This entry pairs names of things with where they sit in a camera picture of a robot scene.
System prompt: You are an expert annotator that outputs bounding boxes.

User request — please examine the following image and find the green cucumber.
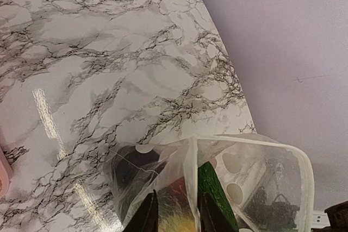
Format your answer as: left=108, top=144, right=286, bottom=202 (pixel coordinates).
left=197, top=161, right=238, bottom=228

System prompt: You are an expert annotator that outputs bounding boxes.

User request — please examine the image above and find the purple eggplant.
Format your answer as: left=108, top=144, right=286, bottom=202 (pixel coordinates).
left=111, top=145, right=160, bottom=191

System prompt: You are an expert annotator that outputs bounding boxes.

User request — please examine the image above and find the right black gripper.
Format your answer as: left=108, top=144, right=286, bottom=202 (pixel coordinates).
left=245, top=186, right=300, bottom=229

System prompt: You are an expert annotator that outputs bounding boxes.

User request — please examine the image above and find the pink perforated plastic basket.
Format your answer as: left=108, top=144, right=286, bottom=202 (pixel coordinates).
left=0, top=147, right=13, bottom=198

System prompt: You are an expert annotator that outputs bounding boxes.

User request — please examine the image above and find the clear dotted zip top bag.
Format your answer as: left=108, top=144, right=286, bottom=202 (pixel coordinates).
left=103, top=134, right=314, bottom=231

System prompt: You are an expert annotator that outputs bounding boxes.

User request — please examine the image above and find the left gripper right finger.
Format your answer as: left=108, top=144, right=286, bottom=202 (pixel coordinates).
left=198, top=193, right=239, bottom=232

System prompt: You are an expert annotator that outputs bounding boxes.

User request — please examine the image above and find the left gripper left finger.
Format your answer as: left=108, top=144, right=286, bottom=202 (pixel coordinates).
left=123, top=190, right=158, bottom=232

